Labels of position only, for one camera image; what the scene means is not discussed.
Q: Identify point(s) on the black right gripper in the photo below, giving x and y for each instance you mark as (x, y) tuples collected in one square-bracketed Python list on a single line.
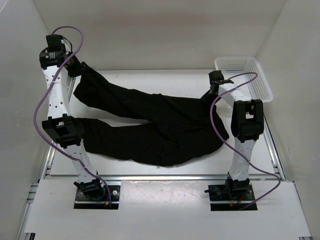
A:
[(209, 100)]

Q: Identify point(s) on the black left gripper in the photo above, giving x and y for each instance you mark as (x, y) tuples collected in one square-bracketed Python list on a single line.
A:
[(78, 70)]

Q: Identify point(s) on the black trousers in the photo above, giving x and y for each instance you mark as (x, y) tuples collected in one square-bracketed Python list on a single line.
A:
[(175, 129)]

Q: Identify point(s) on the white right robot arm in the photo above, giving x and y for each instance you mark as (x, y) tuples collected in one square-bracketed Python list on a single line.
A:
[(246, 127)]

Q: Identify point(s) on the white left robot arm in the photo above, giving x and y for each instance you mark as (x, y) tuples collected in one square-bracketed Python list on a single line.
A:
[(59, 67)]

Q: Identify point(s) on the white perforated plastic basket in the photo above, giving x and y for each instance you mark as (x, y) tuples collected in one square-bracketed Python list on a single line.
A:
[(241, 69)]

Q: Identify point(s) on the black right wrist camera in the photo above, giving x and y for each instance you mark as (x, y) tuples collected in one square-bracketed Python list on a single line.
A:
[(215, 75)]

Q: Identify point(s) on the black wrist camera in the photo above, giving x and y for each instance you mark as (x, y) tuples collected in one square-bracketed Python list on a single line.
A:
[(54, 42), (215, 75)]

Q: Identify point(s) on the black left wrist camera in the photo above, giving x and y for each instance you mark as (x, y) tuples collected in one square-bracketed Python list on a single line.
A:
[(54, 42)]

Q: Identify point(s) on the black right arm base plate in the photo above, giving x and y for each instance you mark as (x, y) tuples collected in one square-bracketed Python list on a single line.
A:
[(221, 200)]

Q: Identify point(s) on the aluminium front frame rail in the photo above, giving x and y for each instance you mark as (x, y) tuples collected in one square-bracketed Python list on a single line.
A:
[(183, 177)]

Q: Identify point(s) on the aluminium left frame rail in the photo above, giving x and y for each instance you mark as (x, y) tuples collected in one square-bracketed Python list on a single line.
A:
[(46, 163)]

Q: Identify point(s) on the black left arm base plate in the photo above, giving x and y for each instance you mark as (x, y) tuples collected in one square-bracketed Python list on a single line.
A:
[(92, 196)]

